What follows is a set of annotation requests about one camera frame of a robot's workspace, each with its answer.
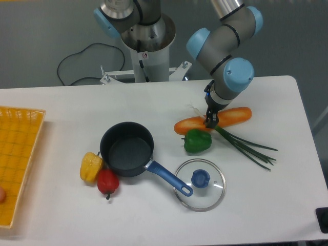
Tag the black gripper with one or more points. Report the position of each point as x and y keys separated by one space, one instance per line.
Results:
x=211 y=121

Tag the green onion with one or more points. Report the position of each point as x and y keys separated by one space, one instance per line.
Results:
x=243 y=146

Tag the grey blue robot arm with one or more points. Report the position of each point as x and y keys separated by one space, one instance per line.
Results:
x=212 y=49

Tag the orange baguette bread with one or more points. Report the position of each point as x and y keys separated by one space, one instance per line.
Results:
x=226 y=118

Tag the green bell pepper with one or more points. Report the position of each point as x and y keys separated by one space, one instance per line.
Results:
x=196 y=141

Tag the glass lid blue knob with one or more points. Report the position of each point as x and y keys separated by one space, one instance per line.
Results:
x=207 y=182

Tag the red bell pepper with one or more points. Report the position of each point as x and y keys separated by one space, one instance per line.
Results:
x=107 y=182

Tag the yellow bell pepper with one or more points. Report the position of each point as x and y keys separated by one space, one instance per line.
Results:
x=90 y=167

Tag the black box table corner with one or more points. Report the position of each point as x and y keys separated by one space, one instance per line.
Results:
x=322 y=217

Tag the yellow woven basket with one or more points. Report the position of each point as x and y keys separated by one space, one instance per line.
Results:
x=20 y=129

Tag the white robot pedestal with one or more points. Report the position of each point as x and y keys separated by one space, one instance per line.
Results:
x=149 y=48

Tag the black saucepan blue handle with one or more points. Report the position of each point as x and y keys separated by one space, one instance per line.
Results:
x=127 y=149

